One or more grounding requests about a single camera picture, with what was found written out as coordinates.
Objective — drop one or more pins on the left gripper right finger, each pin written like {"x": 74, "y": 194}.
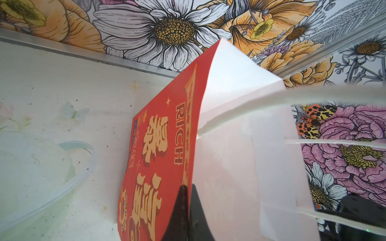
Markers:
{"x": 198, "y": 226}

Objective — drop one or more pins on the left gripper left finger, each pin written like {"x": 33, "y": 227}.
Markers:
{"x": 178, "y": 226}

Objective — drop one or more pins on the red white paper bag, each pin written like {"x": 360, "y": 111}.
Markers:
{"x": 260, "y": 155}

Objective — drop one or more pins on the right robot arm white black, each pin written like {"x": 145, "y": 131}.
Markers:
{"x": 355, "y": 208}

